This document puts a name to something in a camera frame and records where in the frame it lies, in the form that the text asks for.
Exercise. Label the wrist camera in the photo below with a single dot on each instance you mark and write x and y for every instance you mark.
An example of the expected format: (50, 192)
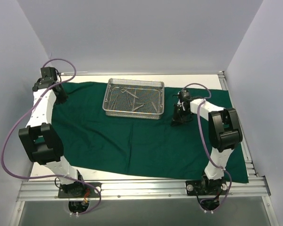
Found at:
(49, 72)
(184, 95)

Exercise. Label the silver forceps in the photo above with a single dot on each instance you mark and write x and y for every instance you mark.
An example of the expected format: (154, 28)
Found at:
(135, 106)
(114, 103)

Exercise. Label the aluminium right side rail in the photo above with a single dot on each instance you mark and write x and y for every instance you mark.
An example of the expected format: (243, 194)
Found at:
(245, 148)

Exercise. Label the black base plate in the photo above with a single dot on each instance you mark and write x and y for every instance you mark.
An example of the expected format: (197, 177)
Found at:
(79, 190)
(206, 187)

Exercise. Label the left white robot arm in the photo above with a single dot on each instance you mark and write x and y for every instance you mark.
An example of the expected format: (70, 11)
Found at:
(42, 143)

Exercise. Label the silver forceps centre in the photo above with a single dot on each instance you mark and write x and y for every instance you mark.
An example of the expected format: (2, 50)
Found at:
(135, 106)

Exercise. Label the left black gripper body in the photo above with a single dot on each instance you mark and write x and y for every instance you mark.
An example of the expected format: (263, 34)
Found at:
(61, 94)

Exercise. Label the aluminium front rail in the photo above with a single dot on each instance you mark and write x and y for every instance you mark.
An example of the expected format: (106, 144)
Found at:
(137, 190)

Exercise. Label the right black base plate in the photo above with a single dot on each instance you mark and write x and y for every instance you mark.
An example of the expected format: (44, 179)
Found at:
(206, 187)

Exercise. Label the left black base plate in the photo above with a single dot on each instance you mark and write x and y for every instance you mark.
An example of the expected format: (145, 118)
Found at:
(79, 190)

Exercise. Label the aluminium rail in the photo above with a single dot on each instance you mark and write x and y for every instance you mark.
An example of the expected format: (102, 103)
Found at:
(245, 148)
(137, 190)

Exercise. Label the metal mesh instrument tray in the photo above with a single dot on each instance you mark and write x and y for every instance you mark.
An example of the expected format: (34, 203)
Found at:
(147, 91)

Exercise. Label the silver forceps left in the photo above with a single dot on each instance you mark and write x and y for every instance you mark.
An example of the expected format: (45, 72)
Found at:
(114, 103)

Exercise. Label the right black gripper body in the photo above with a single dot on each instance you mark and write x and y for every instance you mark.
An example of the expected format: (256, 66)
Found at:
(179, 114)

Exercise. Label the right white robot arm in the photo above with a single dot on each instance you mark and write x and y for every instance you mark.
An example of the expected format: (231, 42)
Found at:
(224, 132)

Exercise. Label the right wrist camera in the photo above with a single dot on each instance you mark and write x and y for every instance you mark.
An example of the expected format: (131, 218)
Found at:
(184, 95)

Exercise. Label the green surgical cloth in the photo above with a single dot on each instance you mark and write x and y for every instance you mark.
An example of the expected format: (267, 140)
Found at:
(132, 146)

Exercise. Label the silver surgical scissors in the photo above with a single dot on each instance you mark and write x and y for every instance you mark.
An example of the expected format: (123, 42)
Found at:
(126, 90)

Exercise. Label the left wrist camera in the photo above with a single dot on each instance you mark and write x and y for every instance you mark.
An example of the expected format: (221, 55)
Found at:
(49, 72)

